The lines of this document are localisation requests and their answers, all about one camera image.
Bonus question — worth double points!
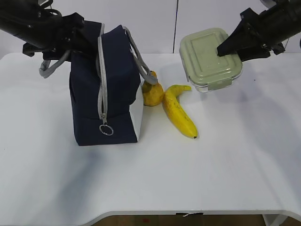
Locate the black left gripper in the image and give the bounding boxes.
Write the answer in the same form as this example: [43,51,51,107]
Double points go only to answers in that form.
[23,13,97,59]

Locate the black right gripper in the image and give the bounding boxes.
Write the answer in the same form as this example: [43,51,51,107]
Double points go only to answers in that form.
[217,7,286,62]

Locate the navy blue lunch bag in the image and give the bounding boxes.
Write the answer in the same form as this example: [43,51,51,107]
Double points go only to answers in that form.
[40,21,158,146]

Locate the green lid glass container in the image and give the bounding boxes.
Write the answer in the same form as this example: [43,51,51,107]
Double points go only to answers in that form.
[179,28,243,93]

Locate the yellow pear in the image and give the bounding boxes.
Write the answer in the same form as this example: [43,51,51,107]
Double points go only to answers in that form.
[142,81,164,106]

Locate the yellow banana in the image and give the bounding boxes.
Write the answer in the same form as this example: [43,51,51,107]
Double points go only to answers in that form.
[162,85,198,139]

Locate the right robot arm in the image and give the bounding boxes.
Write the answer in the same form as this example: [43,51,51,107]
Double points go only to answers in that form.
[217,0,301,62]

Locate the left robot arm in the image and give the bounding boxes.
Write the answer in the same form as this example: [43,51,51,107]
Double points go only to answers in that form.
[0,0,96,60]

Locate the white right table leg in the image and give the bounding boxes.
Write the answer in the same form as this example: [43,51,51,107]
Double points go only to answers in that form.
[263,214,287,226]

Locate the black tape on table edge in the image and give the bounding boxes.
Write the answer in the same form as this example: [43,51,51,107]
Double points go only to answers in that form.
[176,212,204,217]

